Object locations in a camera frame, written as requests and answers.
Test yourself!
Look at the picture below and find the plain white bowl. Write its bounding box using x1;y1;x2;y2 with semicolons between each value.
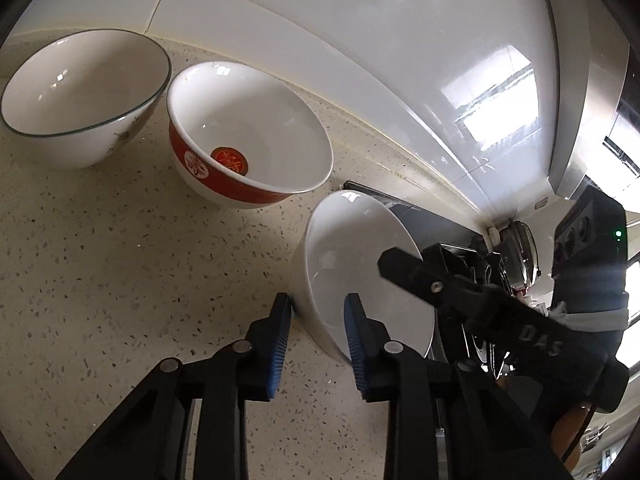
290;190;435;363

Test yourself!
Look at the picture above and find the red and white bowl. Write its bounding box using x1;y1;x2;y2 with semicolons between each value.
166;61;334;209

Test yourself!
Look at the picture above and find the white bowl green rim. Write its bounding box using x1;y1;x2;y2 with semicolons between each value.
1;28;171;170

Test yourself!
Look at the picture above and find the person's right hand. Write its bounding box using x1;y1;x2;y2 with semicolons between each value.
494;372;601;470

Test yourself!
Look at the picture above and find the black gas stove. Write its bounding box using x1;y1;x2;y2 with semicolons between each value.
342;180;509;379

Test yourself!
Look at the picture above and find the steel kettle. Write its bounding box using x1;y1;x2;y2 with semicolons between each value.
495;220;541;297

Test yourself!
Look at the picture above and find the steel range hood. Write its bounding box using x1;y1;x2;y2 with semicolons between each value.
548;0;639;211

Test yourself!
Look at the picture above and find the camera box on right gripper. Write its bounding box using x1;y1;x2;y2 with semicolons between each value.
549;188;628;333

